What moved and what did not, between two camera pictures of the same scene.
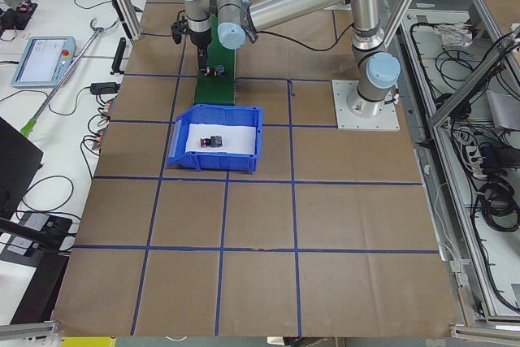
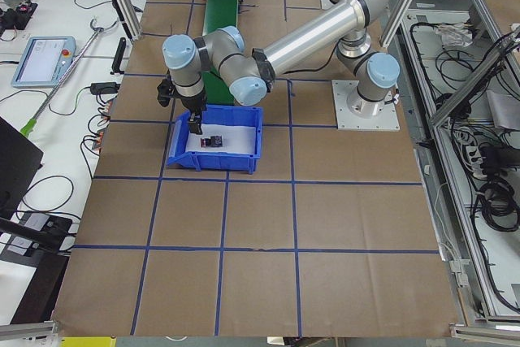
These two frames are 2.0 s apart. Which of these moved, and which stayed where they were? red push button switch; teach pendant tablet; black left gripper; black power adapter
Moved: black left gripper
Stayed: teach pendant tablet; red push button switch; black power adapter
